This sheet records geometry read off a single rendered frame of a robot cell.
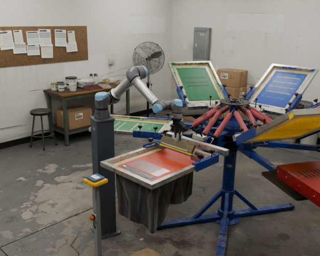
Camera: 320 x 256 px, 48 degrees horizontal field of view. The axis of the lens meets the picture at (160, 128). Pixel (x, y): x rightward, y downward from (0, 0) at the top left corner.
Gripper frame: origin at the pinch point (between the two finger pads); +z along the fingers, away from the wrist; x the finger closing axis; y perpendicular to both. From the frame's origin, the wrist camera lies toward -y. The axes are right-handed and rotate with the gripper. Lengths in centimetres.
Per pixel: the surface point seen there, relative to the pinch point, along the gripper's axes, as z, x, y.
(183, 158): 13.7, 0.8, -6.1
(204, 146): 6.3, -20.7, -12.5
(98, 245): 68, 80, 10
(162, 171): 13.7, 34.0, -13.8
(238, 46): -49, -411, 204
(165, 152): 13.6, 1.0, 14.3
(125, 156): 10.7, 37.5, 25.5
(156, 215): 43, 47, -21
